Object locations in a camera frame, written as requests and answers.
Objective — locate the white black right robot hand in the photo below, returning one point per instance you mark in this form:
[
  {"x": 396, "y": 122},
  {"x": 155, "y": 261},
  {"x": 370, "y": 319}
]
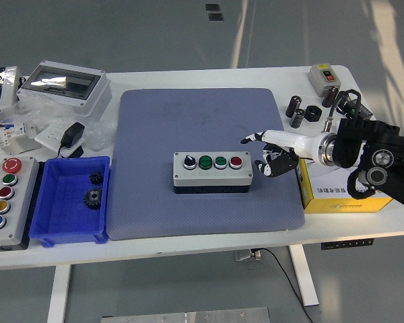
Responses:
[{"x": 296, "y": 143}]

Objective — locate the grey four-button control box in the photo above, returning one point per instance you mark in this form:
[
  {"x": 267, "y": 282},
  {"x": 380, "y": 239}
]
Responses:
[{"x": 212, "y": 177}]

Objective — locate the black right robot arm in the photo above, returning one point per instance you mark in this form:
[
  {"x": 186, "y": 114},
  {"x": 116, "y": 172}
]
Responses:
[{"x": 384, "y": 134}]

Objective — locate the grey five-button control box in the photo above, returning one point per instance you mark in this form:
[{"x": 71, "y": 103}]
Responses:
[{"x": 17, "y": 208}]

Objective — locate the dark cylindrical capacitor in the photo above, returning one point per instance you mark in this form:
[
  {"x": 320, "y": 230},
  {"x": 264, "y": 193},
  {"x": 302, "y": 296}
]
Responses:
[
  {"x": 297, "y": 118},
  {"x": 294, "y": 107},
  {"x": 329, "y": 97},
  {"x": 342, "y": 102}
]

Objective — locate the black hex nut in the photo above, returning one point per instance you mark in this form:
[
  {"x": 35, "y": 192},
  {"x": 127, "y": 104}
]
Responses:
[{"x": 318, "y": 114}]

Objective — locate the yellow white cardboard box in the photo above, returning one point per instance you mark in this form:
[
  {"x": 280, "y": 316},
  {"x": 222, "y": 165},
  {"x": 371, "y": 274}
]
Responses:
[{"x": 330, "y": 188}]

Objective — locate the black green electronic module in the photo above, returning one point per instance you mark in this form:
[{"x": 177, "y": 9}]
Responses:
[{"x": 366, "y": 112}]

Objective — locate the grey under-table box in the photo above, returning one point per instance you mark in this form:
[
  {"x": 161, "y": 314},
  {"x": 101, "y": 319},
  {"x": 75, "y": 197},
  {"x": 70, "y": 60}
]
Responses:
[{"x": 244, "y": 255}]

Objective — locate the white table leg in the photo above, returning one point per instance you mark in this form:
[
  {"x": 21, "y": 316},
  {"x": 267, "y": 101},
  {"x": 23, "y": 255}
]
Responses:
[
  {"x": 304, "y": 279},
  {"x": 58, "y": 296}
]

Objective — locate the grey-blue table mat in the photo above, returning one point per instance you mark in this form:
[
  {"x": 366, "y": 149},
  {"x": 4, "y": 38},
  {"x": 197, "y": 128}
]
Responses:
[{"x": 155, "y": 128}]

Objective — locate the black floor plate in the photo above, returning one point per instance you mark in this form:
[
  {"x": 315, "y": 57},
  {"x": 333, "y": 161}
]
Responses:
[
  {"x": 215, "y": 17},
  {"x": 212, "y": 7}
]

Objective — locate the small black bevel gear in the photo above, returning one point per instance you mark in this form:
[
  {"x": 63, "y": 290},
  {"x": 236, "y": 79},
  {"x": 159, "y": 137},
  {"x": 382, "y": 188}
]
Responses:
[{"x": 96, "y": 178}]

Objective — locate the silver metal plate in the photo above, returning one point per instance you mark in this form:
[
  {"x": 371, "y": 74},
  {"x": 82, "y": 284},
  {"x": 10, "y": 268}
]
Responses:
[{"x": 188, "y": 316}]

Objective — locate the large black bevel gear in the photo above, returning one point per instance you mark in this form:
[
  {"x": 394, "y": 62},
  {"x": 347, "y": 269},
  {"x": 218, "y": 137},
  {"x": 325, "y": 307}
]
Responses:
[{"x": 93, "y": 199}]

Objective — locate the grey distribution box clear lid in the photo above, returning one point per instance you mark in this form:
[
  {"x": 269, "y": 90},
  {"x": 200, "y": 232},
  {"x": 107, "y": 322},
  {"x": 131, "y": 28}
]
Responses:
[{"x": 87, "y": 101}]

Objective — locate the black power adapter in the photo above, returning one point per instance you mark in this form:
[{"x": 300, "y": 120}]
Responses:
[{"x": 72, "y": 134}]

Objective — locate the blue plastic bin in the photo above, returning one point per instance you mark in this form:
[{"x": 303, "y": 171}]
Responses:
[{"x": 64, "y": 215}]

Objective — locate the clear plastic bag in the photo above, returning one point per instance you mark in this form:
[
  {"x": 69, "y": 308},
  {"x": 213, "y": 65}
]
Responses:
[{"x": 37, "y": 111}]

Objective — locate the black white wrapped device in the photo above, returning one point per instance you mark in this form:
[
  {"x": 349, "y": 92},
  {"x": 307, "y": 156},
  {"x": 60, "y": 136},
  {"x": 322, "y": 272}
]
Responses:
[{"x": 8, "y": 87}]

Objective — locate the grey two-button switch box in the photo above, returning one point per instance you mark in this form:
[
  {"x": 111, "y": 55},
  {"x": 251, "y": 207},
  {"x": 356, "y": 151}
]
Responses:
[{"x": 320, "y": 80}]

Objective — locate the white wall socket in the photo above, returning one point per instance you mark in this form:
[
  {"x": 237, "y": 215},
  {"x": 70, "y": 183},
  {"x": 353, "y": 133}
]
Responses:
[{"x": 48, "y": 136}]

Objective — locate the silver metal bracket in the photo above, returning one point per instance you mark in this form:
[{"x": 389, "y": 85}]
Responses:
[{"x": 23, "y": 146}]

